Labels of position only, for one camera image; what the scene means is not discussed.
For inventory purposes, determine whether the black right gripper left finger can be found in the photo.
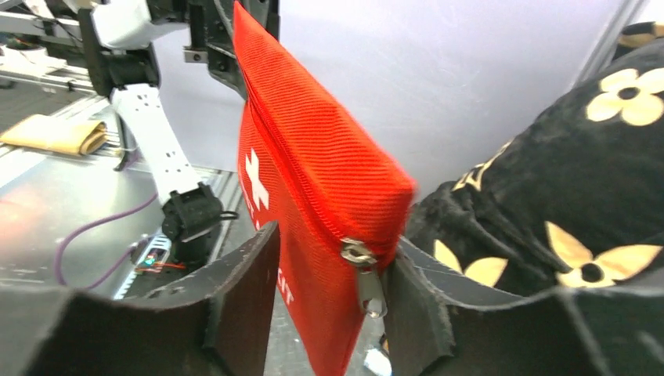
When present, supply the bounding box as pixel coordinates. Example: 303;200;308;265
1;222;280;375

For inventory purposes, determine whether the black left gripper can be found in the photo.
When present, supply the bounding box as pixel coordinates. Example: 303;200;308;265
184;0;280;99

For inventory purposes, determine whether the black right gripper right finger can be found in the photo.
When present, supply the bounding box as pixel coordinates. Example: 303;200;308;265
384;240;663;375

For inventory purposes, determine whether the red first aid pouch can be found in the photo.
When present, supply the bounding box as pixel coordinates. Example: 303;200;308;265
233;2;415;375

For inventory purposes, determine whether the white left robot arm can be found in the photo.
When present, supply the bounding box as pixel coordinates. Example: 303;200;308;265
77;1;247;263

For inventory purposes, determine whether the yellow folded cloth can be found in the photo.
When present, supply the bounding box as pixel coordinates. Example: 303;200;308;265
1;114;107;156

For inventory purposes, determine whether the black floral velvet cloth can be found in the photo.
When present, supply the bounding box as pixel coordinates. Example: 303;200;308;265
405;21;663;296

